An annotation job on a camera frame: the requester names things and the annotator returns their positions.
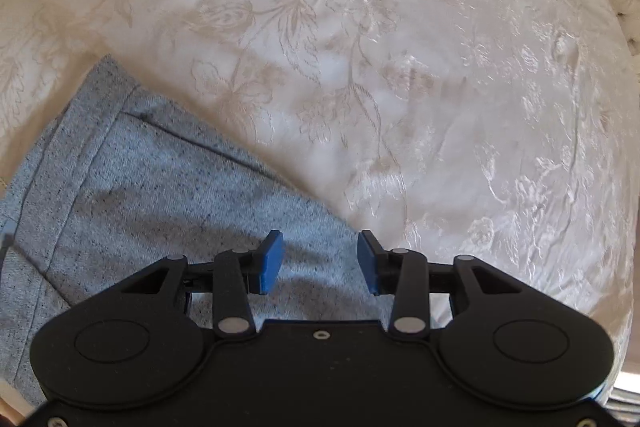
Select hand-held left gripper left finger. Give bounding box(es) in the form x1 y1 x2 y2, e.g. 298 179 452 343
117 229 286 341

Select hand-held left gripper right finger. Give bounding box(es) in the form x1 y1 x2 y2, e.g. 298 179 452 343
357 229 524 343

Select cream embroidered bedspread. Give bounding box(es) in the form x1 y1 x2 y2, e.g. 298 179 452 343
0 0 640 423

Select grey-blue speckled pants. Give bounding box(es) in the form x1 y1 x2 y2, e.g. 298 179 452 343
0 54 401 408

